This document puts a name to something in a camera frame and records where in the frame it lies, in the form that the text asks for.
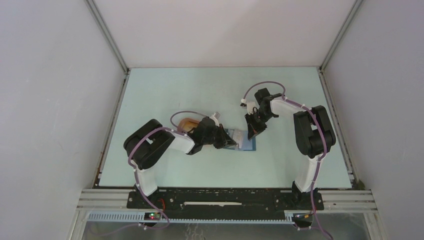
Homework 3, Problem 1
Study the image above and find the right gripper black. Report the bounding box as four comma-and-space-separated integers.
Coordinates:
244, 109, 275, 140

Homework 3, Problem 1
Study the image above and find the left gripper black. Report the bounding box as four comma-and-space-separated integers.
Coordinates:
202, 124, 236, 150

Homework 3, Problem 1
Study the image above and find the silver credit card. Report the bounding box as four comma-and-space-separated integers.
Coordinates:
232, 129, 244, 149

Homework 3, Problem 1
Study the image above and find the blue leather card holder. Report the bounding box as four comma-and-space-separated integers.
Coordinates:
224, 128, 257, 152

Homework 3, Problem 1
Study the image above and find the pink oval tray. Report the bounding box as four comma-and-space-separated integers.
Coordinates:
177, 117, 200, 133

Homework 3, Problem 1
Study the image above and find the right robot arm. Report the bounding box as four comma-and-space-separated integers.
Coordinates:
240, 88, 337, 209

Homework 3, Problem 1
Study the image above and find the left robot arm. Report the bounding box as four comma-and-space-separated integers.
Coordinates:
123, 116, 238, 208

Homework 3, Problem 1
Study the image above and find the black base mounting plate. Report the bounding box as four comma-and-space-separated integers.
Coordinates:
126, 187, 324, 221

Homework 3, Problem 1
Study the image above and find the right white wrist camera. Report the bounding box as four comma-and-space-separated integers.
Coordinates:
240, 98, 257, 115

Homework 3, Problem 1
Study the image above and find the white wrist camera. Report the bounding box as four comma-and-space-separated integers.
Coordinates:
240, 98, 257, 115
210, 111, 221, 126

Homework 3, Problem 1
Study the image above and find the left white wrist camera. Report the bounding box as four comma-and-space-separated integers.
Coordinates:
210, 111, 221, 126

